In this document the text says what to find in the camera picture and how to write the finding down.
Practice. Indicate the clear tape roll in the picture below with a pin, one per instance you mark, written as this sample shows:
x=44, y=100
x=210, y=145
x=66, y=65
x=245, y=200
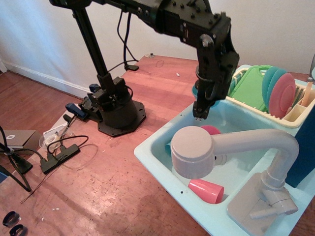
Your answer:
x=45, y=141

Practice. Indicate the pink plate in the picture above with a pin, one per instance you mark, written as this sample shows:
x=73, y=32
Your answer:
x=282, y=96

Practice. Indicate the black usb hub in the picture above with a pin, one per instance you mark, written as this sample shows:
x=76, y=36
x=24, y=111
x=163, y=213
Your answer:
x=54, y=161

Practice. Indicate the grey cardboard box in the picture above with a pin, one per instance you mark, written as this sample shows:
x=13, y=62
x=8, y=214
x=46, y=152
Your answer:
x=23, y=139

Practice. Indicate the wooden utensil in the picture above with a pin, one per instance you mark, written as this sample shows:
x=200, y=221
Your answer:
x=307, y=94

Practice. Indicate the pink cup lying down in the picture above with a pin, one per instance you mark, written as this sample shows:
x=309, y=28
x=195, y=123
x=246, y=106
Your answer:
x=209, y=192

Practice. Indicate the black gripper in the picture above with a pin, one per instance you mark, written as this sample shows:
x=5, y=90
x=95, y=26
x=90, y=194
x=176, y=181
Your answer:
x=216, y=65

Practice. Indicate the green cutting board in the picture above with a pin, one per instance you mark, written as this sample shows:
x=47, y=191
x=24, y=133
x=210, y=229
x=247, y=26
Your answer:
x=248, y=89

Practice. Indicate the teal plastic cup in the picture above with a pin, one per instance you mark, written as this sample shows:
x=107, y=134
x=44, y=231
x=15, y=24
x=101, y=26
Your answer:
x=195, y=91

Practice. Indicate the pink cup behind faucet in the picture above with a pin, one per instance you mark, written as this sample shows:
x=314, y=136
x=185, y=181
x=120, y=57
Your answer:
x=211, y=129

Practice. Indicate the black power adapter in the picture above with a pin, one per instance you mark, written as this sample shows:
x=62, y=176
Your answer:
x=23, y=165

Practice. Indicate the light blue toy sink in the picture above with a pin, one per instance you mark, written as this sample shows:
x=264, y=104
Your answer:
x=240, y=171

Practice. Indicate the teal plate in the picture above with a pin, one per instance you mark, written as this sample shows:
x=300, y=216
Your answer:
x=269, y=80

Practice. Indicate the teal cup in sink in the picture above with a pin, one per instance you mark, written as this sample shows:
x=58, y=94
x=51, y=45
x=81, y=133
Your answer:
x=168, y=149

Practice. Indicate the grey toy faucet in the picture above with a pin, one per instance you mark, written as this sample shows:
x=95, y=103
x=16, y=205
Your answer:
x=195, y=152

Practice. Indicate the cream dish rack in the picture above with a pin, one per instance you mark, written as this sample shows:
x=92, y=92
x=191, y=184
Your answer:
x=295, y=115

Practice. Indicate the blue clamp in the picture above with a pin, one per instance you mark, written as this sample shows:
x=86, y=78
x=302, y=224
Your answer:
x=71, y=107

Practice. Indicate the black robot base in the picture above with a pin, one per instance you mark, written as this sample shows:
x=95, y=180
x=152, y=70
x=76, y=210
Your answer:
x=116, y=114

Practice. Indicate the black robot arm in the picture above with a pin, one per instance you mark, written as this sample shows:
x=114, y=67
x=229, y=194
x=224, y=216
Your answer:
x=193, y=23

